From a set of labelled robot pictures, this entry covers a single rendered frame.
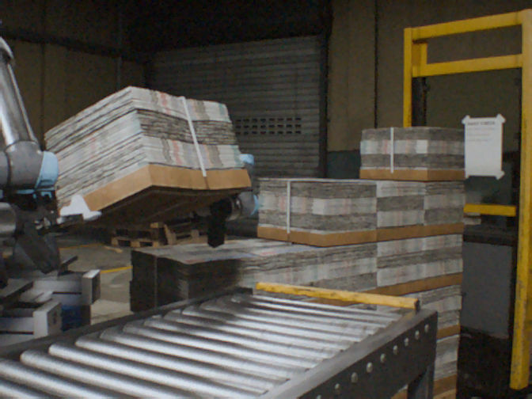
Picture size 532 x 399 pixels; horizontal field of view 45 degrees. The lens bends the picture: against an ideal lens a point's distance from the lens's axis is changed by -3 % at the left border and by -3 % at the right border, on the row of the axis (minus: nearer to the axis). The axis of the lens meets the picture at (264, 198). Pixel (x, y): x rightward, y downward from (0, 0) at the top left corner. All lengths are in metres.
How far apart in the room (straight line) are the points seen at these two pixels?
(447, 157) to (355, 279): 0.74
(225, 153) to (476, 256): 2.11
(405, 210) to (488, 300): 0.96
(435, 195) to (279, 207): 0.70
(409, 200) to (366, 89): 6.68
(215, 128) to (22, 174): 0.52
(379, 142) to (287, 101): 6.99
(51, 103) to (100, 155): 8.69
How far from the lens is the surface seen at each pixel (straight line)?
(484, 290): 3.50
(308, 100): 9.77
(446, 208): 2.95
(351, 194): 2.48
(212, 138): 1.60
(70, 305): 2.13
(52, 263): 1.39
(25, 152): 1.35
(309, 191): 2.43
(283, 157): 9.92
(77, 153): 1.53
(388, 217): 2.63
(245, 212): 1.98
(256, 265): 2.19
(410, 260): 2.78
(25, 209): 1.41
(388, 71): 9.37
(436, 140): 2.88
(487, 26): 3.37
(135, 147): 1.41
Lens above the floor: 1.13
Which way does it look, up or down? 3 degrees down
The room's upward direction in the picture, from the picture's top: 1 degrees clockwise
